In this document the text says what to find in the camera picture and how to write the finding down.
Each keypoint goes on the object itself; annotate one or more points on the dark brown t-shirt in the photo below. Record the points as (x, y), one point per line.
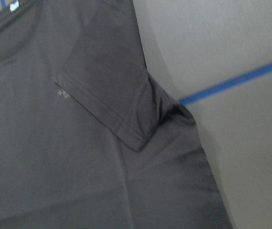
(88, 138)

